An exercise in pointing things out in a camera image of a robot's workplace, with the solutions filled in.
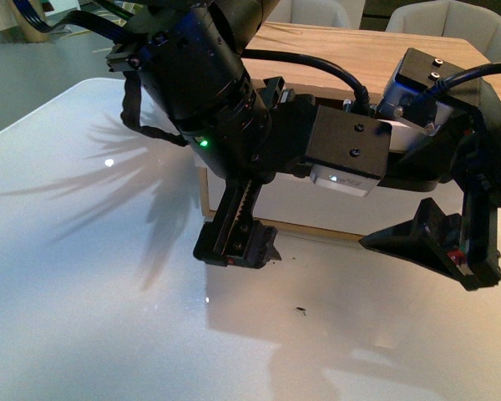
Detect black camera cable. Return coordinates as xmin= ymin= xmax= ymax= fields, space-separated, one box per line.
xmin=241 ymin=48 xmax=371 ymax=116

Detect gold floor planter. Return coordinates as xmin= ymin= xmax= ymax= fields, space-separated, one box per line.
xmin=8 ymin=0 xmax=50 ymax=43

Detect grey left chair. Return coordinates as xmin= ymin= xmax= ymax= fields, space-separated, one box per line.
xmin=267 ymin=0 xmax=353 ymax=28

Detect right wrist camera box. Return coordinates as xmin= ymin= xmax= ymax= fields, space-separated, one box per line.
xmin=377 ymin=48 xmax=479 ymax=136

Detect black right cable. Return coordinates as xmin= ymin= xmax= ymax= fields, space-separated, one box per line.
xmin=412 ymin=61 xmax=501 ymax=101

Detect grey chair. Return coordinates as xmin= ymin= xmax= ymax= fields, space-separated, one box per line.
xmin=267 ymin=0 xmax=353 ymax=28
xmin=386 ymin=1 xmax=501 ymax=62

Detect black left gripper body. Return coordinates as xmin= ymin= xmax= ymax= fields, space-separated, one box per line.
xmin=190 ymin=78 xmax=317 ymax=267

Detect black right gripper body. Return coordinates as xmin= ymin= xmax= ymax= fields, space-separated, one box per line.
xmin=392 ymin=78 xmax=501 ymax=291

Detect white lower drawer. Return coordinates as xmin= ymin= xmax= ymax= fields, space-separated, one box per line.
xmin=206 ymin=169 xmax=468 ymax=237

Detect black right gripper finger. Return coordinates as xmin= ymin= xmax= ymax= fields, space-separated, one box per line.
xmin=359 ymin=198 xmax=463 ymax=278

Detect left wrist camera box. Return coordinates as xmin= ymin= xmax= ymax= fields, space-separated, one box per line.
xmin=305 ymin=106 xmax=392 ymax=197

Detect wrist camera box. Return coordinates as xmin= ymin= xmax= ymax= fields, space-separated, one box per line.
xmin=377 ymin=48 xmax=479 ymax=136
xmin=305 ymin=106 xmax=392 ymax=197

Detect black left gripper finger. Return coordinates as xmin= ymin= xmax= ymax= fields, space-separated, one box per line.
xmin=256 ymin=226 xmax=281 ymax=267

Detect grey right chair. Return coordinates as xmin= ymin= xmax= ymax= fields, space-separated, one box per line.
xmin=386 ymin=1 xmax=501 ymax=62

